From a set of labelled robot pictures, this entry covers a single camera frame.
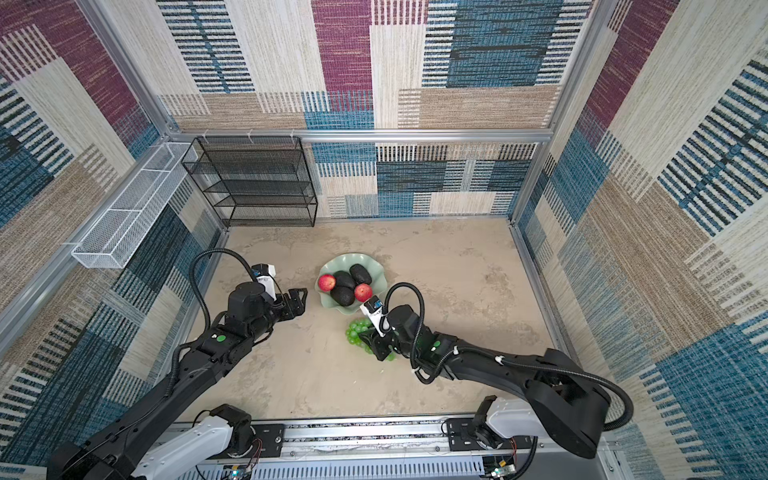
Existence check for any green grape bunch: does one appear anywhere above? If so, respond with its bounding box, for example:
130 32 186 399
345 319 395 361

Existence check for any red apple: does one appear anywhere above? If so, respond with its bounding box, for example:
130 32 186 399
354 283 374 303
317 274 337 293

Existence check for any dark avocado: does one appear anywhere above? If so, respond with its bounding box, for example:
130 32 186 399
333 270 357 290
349 264 372 285
330 285 356 307

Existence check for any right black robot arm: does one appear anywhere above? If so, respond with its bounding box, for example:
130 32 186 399
360 300 611 459

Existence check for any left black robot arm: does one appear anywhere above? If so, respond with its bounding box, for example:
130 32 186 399
46 280 308 479

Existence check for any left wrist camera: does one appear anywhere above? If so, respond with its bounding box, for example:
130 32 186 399
251 263 277 300

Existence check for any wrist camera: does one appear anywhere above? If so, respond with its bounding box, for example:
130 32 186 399
251 263 277 300
360 295 390 337

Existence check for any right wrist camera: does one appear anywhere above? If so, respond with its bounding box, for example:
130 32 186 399
360 295 390 337

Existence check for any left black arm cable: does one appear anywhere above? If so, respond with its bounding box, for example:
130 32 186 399
188 248 259 337

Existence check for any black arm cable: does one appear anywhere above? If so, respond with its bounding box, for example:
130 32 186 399
379 281 635 433
188 248 259 337

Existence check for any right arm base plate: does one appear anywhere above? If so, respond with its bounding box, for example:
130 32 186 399
441 417 533 451

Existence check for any aluminium front rail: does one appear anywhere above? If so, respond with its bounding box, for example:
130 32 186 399
119 413 619 480

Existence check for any black wire shelf rack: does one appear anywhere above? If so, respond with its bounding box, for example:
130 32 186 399
181 136 318 227

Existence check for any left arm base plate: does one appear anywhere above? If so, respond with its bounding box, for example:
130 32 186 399
210 423 286 464

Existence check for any white wire mesh basket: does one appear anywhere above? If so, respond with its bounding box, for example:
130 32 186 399
72 142 189 269

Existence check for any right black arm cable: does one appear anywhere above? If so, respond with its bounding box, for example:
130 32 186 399
379 281 635 433

